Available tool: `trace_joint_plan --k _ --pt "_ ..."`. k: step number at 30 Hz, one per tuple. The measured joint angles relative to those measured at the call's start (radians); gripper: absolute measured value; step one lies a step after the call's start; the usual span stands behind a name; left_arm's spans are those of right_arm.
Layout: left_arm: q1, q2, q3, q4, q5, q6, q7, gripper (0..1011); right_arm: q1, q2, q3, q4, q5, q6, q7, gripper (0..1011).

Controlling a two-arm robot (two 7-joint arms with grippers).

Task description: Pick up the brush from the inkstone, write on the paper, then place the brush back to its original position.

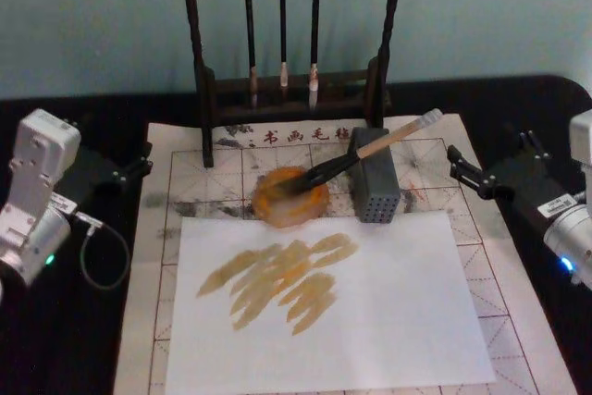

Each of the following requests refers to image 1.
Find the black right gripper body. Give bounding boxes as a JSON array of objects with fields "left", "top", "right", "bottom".
[{"left": 484, "top": 154, "right": 585, "bottom": 230}]

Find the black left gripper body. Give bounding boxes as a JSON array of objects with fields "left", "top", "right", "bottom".
[{"left": 54, "top": 145, "right": 127, "bottom": 205}]

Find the white gridded calligraphy felt mat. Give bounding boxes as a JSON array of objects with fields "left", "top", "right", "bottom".
[{"left": 112, "top": 111, "right": 580, "bottom": 395}]

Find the dark wooden brush rack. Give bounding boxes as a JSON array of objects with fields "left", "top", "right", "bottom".
[{"left": 179, "top": 0, "right": 407, "bottom": 170}]

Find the grey perforated rectangular block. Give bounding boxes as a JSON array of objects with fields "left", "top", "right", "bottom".
[{"left": 348, "top": 126, "right": 402, "bottom": 226}]

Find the hanging brush brown tip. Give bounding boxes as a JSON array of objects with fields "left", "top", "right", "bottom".
[{"left": 240, "top": 0, "right": 260, "bottom": 110}]

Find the round orange paint dish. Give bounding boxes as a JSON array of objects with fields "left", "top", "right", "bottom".
[{"left": 251, "top": 167, "right": 332, "bottom": 230}]

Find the white paper with ochre strokes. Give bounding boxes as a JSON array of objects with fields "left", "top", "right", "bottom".
[{"left": 163, "top": 210, "right": 498, "bottom": 395}]

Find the black table cloth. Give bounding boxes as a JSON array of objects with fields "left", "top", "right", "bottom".
[{"left": 0, "top": 72, "right": 592, "bottom": 395}]

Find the hanging brush short pale tip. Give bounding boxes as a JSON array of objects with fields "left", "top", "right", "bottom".
[{"left": 277, "top": 0, "right": 290, "bottom": 91}]

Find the hanging brush long white tip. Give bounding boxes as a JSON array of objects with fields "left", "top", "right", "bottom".
[{"left": 307, "top": 0, "right": 324, "bottom": 112}]

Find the thin dark looped cable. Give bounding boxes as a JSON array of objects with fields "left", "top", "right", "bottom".
[{"left": 75, "top": 211, "right": 131, "bottom": 292}]

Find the bamboo handled black paint brush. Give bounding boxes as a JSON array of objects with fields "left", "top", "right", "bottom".
[{"left": 276, "top": 107, "right": 446, "bottom": 196}]

